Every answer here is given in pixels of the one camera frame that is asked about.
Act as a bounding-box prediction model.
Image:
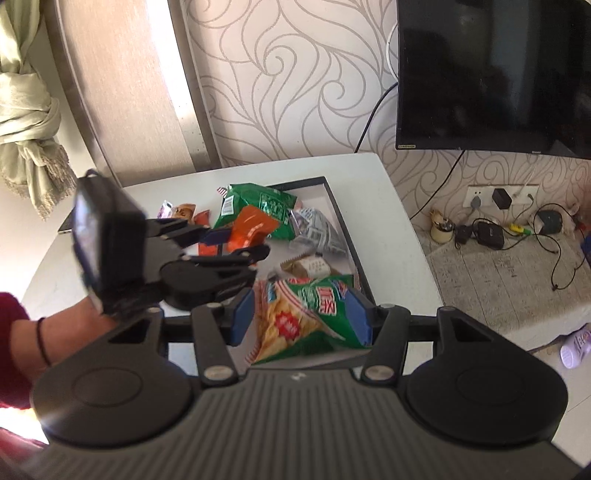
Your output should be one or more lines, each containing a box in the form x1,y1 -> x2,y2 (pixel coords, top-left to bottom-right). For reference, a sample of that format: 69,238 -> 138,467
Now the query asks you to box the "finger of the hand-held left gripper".
146,219 -> 230,254
181,244 -> 272,270

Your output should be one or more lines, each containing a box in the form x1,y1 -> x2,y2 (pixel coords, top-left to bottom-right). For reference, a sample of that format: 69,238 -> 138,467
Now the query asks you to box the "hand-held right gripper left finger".
107,287 -> 257,387

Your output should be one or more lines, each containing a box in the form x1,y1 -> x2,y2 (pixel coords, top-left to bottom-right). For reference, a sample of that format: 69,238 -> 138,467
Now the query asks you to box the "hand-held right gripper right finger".
343,289 -> 486,385

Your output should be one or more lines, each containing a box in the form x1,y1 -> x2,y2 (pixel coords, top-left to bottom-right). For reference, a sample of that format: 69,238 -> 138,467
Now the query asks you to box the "orange snack packet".
225,205 -> 281,254

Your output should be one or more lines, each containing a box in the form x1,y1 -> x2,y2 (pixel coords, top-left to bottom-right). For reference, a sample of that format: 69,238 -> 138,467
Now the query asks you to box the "green prawn cracker packet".
249,272 -> 370,365

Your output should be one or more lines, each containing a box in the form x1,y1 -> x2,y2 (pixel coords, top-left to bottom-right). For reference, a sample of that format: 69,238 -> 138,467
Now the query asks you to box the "tan snack packet white label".
279,256 -> 332,280

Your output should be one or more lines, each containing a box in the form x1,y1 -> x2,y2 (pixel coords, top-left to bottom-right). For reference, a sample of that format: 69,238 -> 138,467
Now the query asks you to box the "dark grey tray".
167,176 -> 383,370

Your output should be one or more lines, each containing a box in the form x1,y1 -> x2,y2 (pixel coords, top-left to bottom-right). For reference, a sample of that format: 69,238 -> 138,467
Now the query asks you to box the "person's left forearm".
0,291 -> 120,411

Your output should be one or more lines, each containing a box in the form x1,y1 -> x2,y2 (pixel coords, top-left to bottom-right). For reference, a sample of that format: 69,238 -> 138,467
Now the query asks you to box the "thin red snack packet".
193,209 -> 223,257

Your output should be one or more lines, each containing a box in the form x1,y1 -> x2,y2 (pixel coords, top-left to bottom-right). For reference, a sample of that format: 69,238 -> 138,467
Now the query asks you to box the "large green snack packet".
215,182 -> 298,241

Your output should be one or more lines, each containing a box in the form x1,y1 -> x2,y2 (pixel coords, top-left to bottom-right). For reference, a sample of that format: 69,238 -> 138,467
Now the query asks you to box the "silver snack packet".
288,207 -> 348,257

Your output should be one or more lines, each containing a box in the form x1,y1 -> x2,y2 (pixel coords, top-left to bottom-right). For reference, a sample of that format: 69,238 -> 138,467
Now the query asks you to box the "black wrist band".
36,316 -> 52,367

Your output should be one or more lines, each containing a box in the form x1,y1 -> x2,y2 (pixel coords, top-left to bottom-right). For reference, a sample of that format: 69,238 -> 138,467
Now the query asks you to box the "cream cup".
429,210 -> 455,243

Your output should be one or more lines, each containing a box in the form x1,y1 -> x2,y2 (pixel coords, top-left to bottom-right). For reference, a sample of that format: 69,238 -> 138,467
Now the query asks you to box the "grey patterned mat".
422,222 -> 591,352

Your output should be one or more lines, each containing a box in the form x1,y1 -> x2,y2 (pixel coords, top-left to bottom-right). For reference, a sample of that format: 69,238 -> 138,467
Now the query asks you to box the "green fringed curtain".
0,0 -> 78,221

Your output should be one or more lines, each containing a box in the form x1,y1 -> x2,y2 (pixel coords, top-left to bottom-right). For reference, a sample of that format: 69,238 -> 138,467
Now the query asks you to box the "black round device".
536,210 -> 561,235

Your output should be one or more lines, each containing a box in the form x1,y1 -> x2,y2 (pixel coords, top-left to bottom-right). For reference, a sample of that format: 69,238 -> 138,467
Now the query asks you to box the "purple slipper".
560,323 -> 591,369

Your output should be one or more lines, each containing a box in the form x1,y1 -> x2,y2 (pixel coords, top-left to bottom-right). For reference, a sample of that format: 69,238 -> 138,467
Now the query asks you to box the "black television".
394,0 -> 591,161

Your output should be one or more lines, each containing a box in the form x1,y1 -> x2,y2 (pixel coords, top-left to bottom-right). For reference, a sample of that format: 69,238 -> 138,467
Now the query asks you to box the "curved metal wall trim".
167,0 -> 223,172

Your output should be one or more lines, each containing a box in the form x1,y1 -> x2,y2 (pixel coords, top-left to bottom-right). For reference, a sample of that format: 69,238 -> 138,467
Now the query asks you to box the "black television cable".
355,83 -> 399,154

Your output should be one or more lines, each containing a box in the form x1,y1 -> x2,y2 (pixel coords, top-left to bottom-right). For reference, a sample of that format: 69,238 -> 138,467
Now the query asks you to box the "white wall outlet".
464,185 -> 540,209

